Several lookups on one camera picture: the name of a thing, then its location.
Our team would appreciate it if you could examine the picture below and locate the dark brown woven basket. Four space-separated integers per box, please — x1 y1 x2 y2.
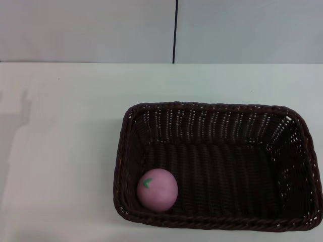
113 101 323 232

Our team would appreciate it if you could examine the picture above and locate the pink toy peach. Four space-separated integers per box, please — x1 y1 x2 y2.
136 168 179 212

